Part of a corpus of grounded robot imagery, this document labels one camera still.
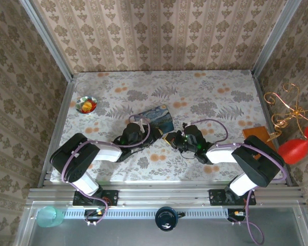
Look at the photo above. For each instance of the black yellow power connector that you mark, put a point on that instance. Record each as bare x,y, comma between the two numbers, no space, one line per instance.
93,212
236,214

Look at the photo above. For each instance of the aluminium front frame rail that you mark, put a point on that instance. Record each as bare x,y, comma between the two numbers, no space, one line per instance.
164,196

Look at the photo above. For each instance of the aluminium side frame rail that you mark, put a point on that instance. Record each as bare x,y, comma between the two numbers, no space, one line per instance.
64,107
264,102

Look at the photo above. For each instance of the teal plastic cup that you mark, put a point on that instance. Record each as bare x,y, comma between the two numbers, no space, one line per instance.
48,217

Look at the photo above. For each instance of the small patterned bowl with sweets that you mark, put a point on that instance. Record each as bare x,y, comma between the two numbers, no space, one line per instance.
86,105

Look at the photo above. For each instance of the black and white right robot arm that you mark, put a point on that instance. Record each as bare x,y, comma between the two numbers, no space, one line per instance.
256,164

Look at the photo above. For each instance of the red plastic ornament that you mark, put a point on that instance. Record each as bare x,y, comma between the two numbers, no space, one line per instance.
293,151

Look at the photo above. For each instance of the dark blue mug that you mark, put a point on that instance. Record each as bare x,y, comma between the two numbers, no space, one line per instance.
165,217

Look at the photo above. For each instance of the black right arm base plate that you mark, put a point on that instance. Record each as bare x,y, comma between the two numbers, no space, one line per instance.
216,197

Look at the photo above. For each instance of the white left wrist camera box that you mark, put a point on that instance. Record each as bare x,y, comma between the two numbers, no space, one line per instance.
141,124

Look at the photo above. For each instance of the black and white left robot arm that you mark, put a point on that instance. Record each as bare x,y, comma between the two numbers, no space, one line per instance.
74,159

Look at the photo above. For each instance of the brown wooden block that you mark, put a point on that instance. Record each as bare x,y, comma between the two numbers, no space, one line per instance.
255,132

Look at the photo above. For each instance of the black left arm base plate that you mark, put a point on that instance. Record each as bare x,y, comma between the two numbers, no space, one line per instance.
110,198

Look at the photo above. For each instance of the starry night tin box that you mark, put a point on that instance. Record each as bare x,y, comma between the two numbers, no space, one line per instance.
156,115

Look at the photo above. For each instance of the floral tablecloth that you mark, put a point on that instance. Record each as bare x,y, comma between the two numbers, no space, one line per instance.
169,89

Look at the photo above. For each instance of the aluminium frame post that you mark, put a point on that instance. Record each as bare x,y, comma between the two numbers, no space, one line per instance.
47,38
272,36

